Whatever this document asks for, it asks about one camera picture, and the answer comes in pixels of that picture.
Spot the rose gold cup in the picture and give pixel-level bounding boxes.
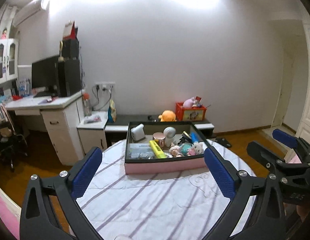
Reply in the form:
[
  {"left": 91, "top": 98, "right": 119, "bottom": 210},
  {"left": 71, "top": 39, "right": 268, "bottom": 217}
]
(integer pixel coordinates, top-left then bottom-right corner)
[{"left": 153, "top": 132, "right": 166, "bottom": 148}]

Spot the black computer tower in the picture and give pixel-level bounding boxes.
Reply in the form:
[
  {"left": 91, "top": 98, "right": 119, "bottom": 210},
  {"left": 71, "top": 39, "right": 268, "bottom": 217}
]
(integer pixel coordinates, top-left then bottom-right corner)
[{"left": 55, "top": 59, "right": 81, "bottom": 98}]

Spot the red toy crate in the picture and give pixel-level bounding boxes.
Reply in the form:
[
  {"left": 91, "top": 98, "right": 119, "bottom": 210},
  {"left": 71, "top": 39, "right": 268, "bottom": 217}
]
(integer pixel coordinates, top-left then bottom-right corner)
[{"left": 175, "top": 102, "right": 207, "bottom": 121}]

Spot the pale-haired doll figure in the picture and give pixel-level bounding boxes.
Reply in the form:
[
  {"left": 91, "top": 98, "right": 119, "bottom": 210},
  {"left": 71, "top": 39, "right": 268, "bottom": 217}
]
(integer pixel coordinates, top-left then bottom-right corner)
[{"left": 169, "top": 145, "right": 184, "bottom": 158}]

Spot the white wall socket strip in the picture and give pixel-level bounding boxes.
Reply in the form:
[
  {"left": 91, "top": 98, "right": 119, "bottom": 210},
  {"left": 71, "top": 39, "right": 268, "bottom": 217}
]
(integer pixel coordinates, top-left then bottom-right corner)
[{"left": 95, "top": 81, "right": 115, "bottom": 90}]

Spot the clear plastic package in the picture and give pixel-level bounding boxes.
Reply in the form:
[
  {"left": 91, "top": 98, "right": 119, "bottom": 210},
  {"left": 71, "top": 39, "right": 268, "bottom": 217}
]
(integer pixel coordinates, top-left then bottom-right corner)
[{"left": 127, "top": 143, "right": 155, "bottom": 160}]

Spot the black computer monitor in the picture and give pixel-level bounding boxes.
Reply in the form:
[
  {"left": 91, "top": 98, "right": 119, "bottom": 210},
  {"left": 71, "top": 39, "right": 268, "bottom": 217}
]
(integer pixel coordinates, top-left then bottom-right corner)
[{"left": 31, "top": 55, "right": 58, "bottom": 98}]

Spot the orange octopus plush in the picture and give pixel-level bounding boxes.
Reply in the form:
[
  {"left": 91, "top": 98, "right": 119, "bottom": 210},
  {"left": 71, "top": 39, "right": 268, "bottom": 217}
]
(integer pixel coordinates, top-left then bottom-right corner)
[{"left": 158, "top": 110, "right": 176, "bottom": 122}]

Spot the black speaker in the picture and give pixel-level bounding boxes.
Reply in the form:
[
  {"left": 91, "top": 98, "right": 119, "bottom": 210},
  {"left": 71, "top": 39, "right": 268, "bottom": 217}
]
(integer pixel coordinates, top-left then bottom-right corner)
[{"left": 62, "top": 39, "right": 79, "bottom": 59}]

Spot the yellow highlighter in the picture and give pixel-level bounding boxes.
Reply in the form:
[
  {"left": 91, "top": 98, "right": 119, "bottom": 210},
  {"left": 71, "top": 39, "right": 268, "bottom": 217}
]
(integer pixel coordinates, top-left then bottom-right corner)
[{"left": 149, "top": 140, "right": 167, "bottom": 159}]

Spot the pink bedding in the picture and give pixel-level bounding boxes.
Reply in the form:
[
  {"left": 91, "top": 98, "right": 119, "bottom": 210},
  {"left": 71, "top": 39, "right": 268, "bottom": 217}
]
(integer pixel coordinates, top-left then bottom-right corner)
[{"left": 0, "top": 196, "right": 20, "bottom": 239}]

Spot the silver white astronaut figure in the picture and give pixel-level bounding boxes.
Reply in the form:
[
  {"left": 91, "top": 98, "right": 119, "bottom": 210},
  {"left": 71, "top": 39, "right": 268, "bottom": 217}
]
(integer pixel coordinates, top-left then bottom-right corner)
[{"left": 163, "top": 126, "right": 176, "bottom": 147}]

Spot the low black white bench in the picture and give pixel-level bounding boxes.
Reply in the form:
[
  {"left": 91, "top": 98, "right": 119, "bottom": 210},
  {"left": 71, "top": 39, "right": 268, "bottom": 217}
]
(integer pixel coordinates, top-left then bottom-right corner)
[{"left": 104, "top": 114, "right": 216, "bottom": 138}]

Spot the teal round case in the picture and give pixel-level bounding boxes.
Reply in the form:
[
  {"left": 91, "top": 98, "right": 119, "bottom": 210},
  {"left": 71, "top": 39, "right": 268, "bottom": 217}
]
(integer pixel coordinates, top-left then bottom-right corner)
[{"left": 179, "top": 142, "right": 192, "bottom": 156}]

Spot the white desk with drawers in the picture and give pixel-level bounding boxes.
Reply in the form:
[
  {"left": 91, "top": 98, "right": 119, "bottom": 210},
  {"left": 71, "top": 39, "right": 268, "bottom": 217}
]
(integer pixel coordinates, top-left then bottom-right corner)
[{"left": 5, "top": 91, "right": 84, "bottom": 166}]

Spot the pink plush toy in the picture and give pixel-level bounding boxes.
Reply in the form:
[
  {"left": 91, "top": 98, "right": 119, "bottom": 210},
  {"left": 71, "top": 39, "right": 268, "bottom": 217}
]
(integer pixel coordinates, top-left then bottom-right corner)
[{"left": 182, "top": 97, "right": 196, "bottom": 108}]

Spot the pink doll on cabinet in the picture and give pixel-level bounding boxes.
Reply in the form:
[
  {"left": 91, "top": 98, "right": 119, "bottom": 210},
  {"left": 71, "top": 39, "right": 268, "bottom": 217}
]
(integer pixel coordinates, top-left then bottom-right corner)
[{"left": 1, "top": 28, "right": 7, "bottom": 39}]

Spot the blue highlighter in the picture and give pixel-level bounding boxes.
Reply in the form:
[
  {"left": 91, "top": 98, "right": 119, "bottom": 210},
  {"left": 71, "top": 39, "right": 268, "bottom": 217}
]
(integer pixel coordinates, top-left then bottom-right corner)
[{"left": 190, "top": 132, "right": 201, "bottom": 144}]

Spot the pink box with black rim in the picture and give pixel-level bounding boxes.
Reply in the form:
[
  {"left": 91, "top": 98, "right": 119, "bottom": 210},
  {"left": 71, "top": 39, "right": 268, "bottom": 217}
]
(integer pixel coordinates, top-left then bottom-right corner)
[{"left": 124, "top": 121, "right": 209, "bottom": 175}]

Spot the orange-cap water bottle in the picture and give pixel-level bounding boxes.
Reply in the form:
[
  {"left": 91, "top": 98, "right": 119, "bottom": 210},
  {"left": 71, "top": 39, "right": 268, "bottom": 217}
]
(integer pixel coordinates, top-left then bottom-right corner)
[{"left": 82, "top": 92, "right": 92, "bottom": 116}]

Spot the black hair clip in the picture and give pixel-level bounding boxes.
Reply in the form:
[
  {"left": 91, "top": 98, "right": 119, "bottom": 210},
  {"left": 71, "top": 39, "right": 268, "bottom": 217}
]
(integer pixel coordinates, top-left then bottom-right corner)
[{"left": 177, "top": 135, "right": 187, "bottom": 146}]

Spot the black floor scale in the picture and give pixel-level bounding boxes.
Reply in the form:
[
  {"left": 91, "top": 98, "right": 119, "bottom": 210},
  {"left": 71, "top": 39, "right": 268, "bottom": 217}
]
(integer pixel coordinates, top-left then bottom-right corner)
[{"left": 215, "top": 137, "right": 232, "bottom": 148}]

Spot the small white bedside cabinet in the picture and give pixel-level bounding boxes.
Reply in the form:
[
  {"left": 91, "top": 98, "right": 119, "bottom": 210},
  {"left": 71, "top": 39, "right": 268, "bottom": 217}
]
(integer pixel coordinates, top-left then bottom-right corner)
[{"left": 77, "top": 111, "right": 108, "bottom": 154}]

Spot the white glass-door cabinet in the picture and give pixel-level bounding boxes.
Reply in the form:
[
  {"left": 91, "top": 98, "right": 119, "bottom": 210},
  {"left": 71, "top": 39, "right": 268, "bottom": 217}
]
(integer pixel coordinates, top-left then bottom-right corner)
[{"left": 0, "top": 38, "right": 19, "bottom": 85}]

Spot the red desk calendar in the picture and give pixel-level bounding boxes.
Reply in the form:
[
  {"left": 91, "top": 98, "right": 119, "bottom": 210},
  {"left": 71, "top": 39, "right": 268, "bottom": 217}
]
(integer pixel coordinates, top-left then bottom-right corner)
[{"left": 62, "top": 21, "right": 78, "bottom": 40}]

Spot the white air conditioner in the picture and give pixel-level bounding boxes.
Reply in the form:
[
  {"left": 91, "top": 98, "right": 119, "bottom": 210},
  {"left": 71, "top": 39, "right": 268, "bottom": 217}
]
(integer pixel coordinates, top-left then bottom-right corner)
[{"left": 12, "top": 0, "right": 49, "bottom": 27}]

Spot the yellow blue snack bag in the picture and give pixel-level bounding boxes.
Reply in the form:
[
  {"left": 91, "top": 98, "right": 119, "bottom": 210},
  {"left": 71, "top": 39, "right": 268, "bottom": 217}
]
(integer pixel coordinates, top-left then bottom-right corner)
[{"left": 108, "top": 99, "right": 117, "bottom": 123}]

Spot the white plug night light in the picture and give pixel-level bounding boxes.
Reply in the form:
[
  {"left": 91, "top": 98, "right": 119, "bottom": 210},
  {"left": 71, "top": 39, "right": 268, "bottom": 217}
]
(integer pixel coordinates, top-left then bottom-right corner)
[{"left": 131, "top": 124, "right": 145, "bottom": 141}]

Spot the white door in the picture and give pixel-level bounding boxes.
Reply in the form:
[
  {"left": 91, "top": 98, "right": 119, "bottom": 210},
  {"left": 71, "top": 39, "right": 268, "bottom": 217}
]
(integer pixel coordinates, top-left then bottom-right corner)
[{"left": 271, "top": 50, "right": 294, "bottom": 127}]

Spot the pink block cat toy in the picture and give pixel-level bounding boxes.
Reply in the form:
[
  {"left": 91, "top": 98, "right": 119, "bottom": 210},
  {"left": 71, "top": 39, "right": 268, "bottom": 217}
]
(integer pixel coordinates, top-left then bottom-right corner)
[{"left": 188, "top": 142, "right": 203, "bottom": 155}]

